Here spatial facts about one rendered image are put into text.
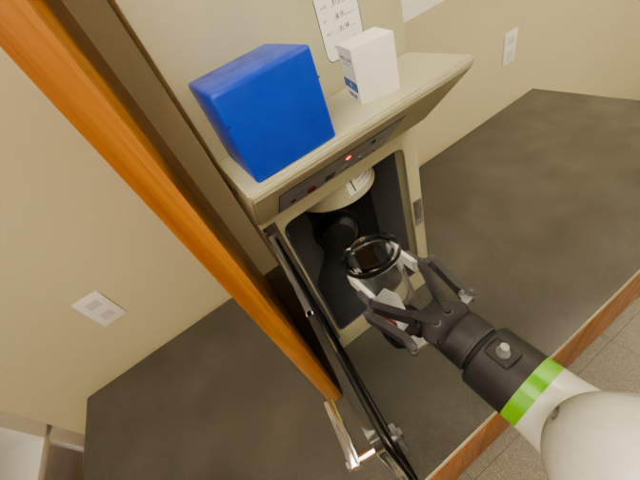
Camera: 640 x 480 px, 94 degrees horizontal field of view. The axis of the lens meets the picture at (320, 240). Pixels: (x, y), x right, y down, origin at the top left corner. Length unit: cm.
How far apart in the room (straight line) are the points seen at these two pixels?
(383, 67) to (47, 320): 98
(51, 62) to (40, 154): 57
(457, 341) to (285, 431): 48
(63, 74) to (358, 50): 26
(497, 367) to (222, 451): 64
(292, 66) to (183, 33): 13
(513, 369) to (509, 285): 47
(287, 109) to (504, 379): 38
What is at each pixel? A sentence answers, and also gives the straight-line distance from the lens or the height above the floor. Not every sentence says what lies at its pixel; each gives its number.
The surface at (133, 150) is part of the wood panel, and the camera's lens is 30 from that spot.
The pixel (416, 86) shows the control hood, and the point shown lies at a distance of 40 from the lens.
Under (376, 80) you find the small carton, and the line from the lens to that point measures 39.
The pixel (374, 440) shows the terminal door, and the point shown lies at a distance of 28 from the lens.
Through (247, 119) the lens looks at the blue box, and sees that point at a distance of 29.
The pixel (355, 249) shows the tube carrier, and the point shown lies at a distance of 57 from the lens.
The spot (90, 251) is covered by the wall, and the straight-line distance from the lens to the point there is 94.
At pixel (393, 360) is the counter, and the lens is 77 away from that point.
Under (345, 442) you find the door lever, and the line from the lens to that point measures 47.
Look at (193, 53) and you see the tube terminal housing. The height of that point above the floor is 162.
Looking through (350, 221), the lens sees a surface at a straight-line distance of 53.
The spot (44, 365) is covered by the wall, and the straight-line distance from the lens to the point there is 117.
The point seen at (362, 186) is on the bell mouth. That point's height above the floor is 133.
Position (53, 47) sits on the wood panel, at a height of 166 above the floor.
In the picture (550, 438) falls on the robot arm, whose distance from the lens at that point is 32.
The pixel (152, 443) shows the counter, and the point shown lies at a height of 94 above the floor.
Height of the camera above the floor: 165
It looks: 42 degrees down
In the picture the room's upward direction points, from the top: 25 degrees counter-clockwise
